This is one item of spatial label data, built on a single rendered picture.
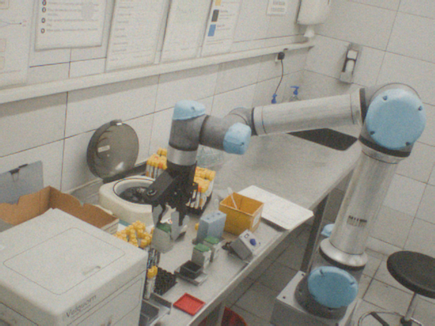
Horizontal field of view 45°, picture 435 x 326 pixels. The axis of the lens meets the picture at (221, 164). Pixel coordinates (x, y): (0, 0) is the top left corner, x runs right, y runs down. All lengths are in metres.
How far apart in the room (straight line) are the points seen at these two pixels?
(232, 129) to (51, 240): 0.47
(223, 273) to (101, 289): 0.69
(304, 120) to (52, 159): 0.88
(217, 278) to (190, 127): 0.58
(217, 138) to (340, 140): 2.30
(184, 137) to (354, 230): 0.45
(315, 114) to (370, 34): 2.45
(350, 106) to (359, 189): 0.21
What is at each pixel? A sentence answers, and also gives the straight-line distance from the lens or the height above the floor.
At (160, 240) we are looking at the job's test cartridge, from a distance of 1.38.
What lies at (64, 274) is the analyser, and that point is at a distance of 1.07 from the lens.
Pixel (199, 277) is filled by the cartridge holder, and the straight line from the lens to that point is 1.62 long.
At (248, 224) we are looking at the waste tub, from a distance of 1.86.
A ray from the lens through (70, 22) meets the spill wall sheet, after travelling 1.71.
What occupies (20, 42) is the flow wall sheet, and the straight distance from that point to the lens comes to 1.57.
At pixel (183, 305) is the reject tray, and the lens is 1.52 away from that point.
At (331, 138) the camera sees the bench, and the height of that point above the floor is 0.82.
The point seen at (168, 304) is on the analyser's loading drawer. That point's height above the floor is 0.93.
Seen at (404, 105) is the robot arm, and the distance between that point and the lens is 1.13.
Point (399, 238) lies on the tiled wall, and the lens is 3.98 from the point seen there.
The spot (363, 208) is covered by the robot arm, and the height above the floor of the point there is 1.33.
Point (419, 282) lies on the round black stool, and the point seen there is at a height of 0.65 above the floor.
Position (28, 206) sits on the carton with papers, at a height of 0.98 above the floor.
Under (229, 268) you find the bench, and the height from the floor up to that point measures 0.87.
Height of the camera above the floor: 1.79
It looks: 22 degrees down
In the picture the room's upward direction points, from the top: 11 degrees clockwise
